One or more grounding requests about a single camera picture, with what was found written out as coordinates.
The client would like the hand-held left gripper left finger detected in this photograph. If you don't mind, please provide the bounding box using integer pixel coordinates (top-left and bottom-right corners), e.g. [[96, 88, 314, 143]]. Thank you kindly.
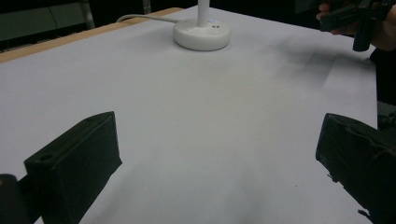
[[23, 111, 123, 224]]

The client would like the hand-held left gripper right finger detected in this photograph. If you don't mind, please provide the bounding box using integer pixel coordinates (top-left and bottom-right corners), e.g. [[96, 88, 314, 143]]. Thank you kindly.
[[315, 113, 396, 224]]

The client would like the white table sheet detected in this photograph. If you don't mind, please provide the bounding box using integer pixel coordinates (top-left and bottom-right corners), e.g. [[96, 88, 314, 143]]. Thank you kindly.
[[0, 5, 379, 224]]

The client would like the white round lamp base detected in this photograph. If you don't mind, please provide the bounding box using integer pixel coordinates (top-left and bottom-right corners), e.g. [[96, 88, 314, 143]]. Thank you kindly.
[[173, 0, 233, 52]]

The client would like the white lamp cable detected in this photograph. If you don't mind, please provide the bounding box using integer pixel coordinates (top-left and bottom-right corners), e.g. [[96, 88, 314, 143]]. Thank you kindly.
[[116, 13, 181, 24]]

